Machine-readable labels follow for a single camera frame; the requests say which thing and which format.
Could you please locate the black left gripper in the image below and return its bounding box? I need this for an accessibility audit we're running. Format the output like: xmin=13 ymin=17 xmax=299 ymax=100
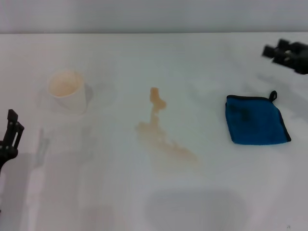
xmin=0 ymin=109 xmax=25 ymax=174

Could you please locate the white paper cup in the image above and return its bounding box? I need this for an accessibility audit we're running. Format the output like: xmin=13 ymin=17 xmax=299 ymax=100
xmin=46 ymin=69 xmax=93 ymax=116

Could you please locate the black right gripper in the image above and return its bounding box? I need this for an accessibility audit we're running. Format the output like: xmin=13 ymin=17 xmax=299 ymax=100
xmin=261 ymin=38 xmax=308 ymax=76

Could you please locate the blue rag with black trim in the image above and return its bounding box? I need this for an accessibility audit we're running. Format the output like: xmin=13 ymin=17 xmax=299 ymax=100
xmin=225 ymin=90 xmax=292 ymax=146

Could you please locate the brown water stain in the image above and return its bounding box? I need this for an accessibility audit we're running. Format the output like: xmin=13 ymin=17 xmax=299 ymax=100
xmin=135 ymin=86 xmax=199 ymax=167

